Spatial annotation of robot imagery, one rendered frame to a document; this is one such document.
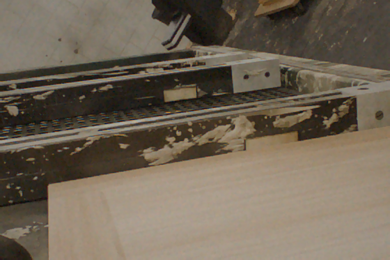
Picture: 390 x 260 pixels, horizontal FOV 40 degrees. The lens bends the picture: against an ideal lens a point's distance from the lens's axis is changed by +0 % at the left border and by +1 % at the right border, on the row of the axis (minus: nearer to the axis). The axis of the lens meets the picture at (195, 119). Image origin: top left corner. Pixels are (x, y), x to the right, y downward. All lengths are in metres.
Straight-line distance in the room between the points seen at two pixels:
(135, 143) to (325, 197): 0.26
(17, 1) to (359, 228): 5.50
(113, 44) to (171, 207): 5.38
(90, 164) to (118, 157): 0.04
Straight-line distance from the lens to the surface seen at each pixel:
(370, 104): 0.82
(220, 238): 0.49
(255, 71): 1.32
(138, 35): 6.00
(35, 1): 5.87
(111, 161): 0.71
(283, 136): 0.77
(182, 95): 1.28
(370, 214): 0.53
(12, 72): 2.07
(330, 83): 1.14
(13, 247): 0.18
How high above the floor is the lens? 1.44
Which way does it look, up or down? 18 degrees down
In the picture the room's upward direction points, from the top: 58 degrees counter-clockwise
